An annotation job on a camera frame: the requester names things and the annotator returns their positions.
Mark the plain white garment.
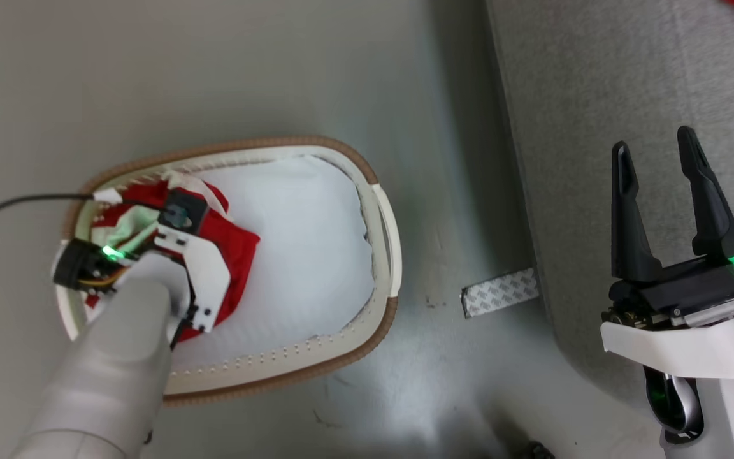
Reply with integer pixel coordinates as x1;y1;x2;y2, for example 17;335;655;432
169;154;378;372

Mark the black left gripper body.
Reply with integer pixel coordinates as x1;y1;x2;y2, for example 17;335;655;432
53;237;151;296

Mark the grey patterned tape strip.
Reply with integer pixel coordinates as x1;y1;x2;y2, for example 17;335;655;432
461;267;542;319

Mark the cream laundry basket brown rim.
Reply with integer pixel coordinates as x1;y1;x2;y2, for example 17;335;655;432
53;135;403;409

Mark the grey fabric sofa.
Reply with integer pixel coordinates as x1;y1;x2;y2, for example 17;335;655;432
485;0;734;409

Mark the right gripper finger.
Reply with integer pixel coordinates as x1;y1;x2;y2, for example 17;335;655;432
677;126;734;259
610;142;665;284

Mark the thin black cable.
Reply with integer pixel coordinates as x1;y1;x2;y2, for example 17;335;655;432
0;193;171;232

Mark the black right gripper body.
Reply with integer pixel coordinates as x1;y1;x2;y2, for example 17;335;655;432
602;242;734;330

